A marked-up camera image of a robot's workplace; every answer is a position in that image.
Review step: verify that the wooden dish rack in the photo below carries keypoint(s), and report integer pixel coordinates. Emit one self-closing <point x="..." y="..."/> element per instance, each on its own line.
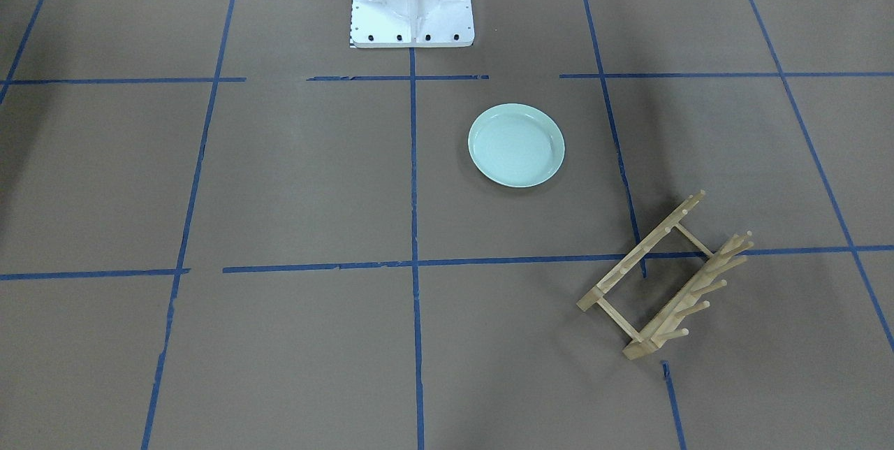
<point x="651" y="312"/>

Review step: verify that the pale green plate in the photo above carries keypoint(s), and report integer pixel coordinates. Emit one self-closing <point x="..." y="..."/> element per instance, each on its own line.
<point x="516" y="145"/>

